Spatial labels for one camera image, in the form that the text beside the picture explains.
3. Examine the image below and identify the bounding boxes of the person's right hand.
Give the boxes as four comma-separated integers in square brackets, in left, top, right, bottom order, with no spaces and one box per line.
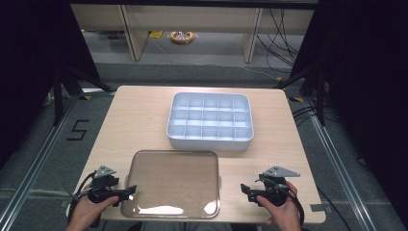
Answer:
[256,181,303,231]

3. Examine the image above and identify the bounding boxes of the black floor cables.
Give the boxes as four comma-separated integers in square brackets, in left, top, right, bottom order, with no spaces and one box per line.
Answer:
[291,104,338,124]

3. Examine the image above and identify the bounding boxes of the clear plastic box lid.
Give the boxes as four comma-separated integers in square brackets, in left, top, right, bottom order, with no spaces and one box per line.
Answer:
[120,149,222,220]

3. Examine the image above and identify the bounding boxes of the white floor cable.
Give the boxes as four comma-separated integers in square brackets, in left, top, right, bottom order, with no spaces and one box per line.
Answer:
[235,64,281,82]

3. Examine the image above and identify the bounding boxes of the yellow tape roll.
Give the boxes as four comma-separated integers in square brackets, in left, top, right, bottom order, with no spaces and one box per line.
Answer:
[169,30,195,45]

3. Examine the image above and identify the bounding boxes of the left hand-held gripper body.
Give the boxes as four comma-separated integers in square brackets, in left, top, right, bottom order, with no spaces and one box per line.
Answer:
[87,165,120,204]

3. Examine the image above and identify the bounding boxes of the aluminium floor rail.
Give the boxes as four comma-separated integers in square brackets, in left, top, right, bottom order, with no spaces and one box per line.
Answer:
[0,90,114,231]
[302,95,381,231]

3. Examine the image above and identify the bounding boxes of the thin black floor cable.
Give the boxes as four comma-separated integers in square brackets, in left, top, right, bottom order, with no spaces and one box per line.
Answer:
[316,185,354,231]

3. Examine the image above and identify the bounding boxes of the black metal stand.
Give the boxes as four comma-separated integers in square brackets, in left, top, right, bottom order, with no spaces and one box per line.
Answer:
[52,62,117,127]
[272,62,329,127]

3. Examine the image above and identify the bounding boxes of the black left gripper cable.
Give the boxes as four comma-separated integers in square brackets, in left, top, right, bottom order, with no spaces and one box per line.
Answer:
[66,171,98,226]

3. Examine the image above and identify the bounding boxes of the white divided storage box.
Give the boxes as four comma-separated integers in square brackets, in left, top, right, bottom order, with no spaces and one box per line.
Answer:
[166,91,255,152]

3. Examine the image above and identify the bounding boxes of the person's left hand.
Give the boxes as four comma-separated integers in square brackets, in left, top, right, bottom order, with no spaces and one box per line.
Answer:
[65,195,120,231]

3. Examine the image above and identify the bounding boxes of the bundle of black hanging cables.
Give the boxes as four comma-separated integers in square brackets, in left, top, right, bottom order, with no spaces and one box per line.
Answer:
[255,8,306,75]

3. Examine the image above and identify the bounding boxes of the black curtain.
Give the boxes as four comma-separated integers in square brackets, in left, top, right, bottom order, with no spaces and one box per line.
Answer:
[0,0,101,171]
[290,0,408,222]

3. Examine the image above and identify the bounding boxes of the light wooden desk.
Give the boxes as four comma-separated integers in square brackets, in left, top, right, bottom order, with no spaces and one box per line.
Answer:
[70,3,316,64]

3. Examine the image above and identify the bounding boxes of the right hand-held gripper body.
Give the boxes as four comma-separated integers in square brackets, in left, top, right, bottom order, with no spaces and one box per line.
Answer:
[258,166,301,207]

